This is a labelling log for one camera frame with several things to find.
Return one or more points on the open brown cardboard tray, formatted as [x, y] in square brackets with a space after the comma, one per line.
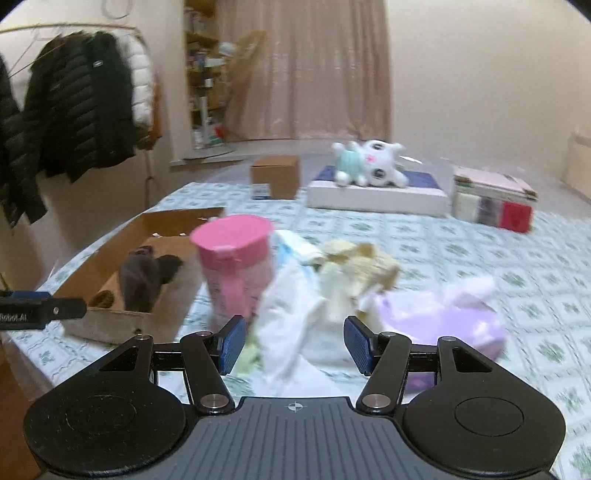
[96, 279]

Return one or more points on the standing fan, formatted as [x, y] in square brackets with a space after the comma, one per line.
[237, 60]

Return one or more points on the black sleep mask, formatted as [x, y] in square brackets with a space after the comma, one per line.
[141, 277]

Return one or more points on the purple tissue pack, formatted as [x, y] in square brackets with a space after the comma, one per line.
[459, 309]

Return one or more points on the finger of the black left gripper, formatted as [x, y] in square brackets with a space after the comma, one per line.
[32, 310]

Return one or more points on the pink curtain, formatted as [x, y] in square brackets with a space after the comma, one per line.
[323, 72]

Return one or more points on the stack of books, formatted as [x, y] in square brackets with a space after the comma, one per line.
[493, 199]

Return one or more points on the white cloth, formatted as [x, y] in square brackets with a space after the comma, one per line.
[299, 346]

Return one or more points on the pink Hello Kitty cup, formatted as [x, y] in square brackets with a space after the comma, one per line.
[235, 256]

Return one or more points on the light green cloth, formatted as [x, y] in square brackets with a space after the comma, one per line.
[249, 360]

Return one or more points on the white puffer jacket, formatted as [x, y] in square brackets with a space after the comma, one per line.
[135, 55]

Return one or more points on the small brown cardboard box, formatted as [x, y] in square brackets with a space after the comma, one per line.
[275, 177]

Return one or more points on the cream knitted socks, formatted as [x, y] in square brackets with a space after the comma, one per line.
[349, 270]

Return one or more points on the green floral tablecloth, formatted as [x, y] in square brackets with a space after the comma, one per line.
[543, 296]

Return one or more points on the wooden bookshelf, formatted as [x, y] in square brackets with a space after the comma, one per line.
[202, 71]

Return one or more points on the white flat box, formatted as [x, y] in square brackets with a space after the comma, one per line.
[423, 196]

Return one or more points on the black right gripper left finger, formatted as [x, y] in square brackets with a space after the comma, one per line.
[207, 357]

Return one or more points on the black puffer jacket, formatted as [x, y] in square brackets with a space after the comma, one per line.
[77, 116]

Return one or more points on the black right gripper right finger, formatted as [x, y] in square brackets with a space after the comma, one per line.
[384, 359]

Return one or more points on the white bunny plush toy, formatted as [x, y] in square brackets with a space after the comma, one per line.
[374, 163]

